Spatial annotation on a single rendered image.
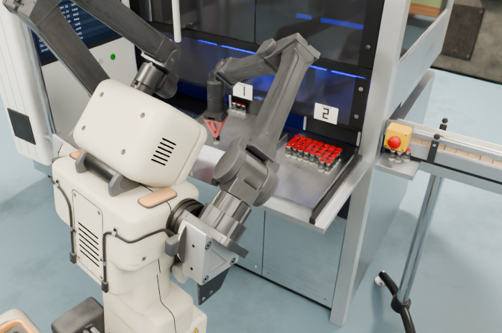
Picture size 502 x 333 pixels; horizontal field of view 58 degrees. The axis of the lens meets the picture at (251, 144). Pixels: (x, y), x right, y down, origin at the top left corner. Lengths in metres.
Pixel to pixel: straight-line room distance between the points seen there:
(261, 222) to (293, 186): 0.60
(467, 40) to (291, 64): 4.00
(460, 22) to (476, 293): 2.98
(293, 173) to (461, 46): 3.64
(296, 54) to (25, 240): 2.08
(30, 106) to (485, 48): 4.14
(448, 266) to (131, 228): 2.06
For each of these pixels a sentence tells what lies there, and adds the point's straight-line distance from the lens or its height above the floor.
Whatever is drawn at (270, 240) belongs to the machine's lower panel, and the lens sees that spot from 2.06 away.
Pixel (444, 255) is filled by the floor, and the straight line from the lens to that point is 2.70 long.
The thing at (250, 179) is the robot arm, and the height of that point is 1.26.
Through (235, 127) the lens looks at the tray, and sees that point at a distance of 1.77.
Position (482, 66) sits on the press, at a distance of 4.98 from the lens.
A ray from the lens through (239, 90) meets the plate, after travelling 1.75.
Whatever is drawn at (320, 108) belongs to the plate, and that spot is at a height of 1.03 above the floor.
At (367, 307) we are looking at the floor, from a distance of 2.32.
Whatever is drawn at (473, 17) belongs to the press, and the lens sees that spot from 4.88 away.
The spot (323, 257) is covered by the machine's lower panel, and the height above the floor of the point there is 0.37.
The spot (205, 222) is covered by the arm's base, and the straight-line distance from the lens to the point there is 0.81.
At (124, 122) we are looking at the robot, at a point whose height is 1.35.
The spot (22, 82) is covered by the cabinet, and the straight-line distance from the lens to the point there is 1.66.
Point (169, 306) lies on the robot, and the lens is 1.10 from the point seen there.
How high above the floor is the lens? 1.75
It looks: 32 degrees down
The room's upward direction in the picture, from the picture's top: 1 degrees clockwise
